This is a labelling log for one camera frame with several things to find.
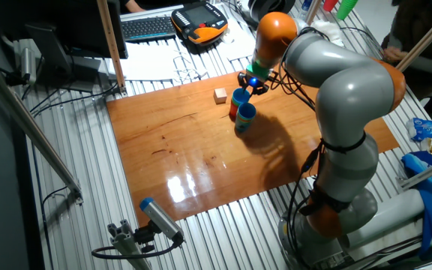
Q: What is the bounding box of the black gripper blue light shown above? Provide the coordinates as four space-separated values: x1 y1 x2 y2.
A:
236 71 271 96

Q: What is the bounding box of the person's forearm dark sleeve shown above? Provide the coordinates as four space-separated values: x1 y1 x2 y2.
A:
120 0 146 14

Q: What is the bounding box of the green cup stack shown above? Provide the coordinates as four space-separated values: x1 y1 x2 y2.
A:
336 0 359 21

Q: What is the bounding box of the person's bare hand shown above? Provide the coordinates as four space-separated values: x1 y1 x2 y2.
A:
383 46 409 64

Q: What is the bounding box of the small wooden block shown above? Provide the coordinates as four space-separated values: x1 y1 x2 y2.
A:
213 87 228 105

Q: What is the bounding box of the black round spool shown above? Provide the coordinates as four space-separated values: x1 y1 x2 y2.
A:
247 0 296 22

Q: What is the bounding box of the orange and black teach pendant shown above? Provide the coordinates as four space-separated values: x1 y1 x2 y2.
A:
170 1 229 46

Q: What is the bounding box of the clear plastic bottle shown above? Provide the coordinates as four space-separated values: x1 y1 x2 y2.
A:
297 0 314 20

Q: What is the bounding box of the white crumpled tissue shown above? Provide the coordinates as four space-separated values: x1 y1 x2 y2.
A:
311 19 345 48

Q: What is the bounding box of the varnished wooden board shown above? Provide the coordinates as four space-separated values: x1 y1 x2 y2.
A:
106 46 400 228

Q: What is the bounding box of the white paper sheet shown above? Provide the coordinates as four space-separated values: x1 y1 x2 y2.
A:
120 37 221 82

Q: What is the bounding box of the black computer keyboard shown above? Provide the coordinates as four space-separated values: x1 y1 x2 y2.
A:
120 4 185 43

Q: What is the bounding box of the blue tissue pack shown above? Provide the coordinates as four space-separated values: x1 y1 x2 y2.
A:
406 117 432 143

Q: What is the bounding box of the black computer monitor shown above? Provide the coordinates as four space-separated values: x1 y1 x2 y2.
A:
0 0 129 93

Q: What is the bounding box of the person in dark jacket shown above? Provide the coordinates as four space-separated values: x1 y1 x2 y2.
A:
381 0 432 101

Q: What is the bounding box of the white cylinder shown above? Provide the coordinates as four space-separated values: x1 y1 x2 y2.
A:
341 188 426 251

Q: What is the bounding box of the short aluminium profile stub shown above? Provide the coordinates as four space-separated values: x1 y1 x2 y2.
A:
106 219 153 270

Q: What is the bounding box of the small silver cylinder device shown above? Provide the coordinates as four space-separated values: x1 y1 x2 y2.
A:
19 46 38 86

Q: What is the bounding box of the aluminium frame profile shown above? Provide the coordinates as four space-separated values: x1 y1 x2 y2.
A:
399 153 432 191
304 0 322 23
0 52 84 206
394 1 432 74

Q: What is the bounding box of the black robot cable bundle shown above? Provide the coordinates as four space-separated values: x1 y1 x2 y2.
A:
268 25 329 269

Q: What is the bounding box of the brown upright frame post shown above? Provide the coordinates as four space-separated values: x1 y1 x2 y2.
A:
95 0 128 95

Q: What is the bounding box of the silver camera with blue cap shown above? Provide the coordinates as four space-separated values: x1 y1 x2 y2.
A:
139 196 185 245

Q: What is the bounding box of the black camera cable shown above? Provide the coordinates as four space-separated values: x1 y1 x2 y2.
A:
91 239 183 260

